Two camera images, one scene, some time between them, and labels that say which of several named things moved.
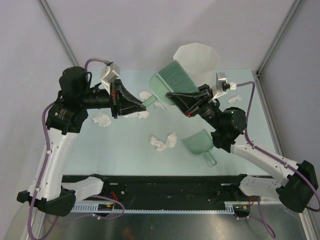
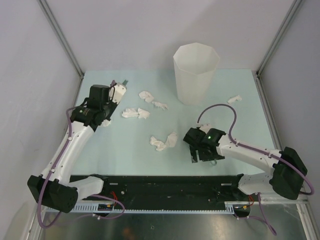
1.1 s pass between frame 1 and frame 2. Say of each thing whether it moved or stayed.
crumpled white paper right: stayed
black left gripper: moved
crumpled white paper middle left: stayed
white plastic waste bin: stayed
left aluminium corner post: stayed
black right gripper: moved
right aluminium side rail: stayed
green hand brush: moved
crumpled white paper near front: stayed
